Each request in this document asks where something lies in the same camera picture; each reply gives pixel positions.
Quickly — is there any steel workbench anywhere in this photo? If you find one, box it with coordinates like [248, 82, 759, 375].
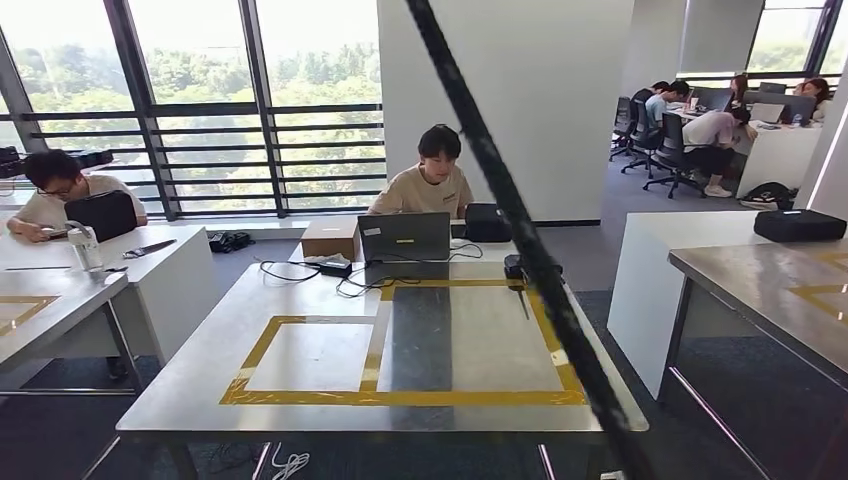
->
[115, 260, 651, 480]
[0, 268, 144, 399]
[659, 239, 848, 480]

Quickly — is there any flat metal blade part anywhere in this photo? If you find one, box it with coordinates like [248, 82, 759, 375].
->
[122, 239, 178, 260]

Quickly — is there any grey laptop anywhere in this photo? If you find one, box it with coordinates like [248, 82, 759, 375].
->
[357, 211, 453, 264]

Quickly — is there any black zippered case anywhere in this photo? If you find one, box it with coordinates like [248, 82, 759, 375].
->
[753, 209, 848, 244]
[463, 203, 513, 244]

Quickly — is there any brown cardboard box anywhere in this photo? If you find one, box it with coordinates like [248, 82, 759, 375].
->
[300, 216, 362, 263]

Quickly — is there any black device with antennas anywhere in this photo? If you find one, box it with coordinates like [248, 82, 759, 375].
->
[503, 253, 564, 321]

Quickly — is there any yellow tape outline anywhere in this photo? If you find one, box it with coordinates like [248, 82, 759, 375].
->
[0, 295, 60, 337]
[219, 278, 590, 408]

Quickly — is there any pile of black bags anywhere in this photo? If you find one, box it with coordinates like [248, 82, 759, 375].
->
[208, 231, 254, 254]

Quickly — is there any black office chair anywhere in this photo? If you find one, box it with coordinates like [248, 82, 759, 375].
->
[609, 96, 641, 162]
[620, 99, 667, 179]
[642, 112, 707, 200]

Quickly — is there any black window railing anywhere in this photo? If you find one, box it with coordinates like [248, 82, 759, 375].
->
[0, 102, 387, 217]

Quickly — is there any black bag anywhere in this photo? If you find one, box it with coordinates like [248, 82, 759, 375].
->
[64, 190, 139, 243]

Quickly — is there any clear water bottle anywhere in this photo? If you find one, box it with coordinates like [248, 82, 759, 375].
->
[64, 220, 105, 273]

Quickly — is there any black equipment box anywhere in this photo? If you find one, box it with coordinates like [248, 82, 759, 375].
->
[0, 146, 24, 180]
[69, 148, 115, 169]

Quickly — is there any black backpack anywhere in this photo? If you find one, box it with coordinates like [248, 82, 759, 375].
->
[738, 181, 800, 212]

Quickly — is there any silver laptop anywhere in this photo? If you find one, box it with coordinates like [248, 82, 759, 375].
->
[749, 102, 786, 125]

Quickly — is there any black cable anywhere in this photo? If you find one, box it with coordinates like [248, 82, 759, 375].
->
[256, 241, 485, 299]

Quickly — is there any black strap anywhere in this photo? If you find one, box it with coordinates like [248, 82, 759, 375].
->
[404, 0, 657, 480]

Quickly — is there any white cable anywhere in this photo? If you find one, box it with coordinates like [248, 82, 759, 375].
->
[270, 442, 311, 480]

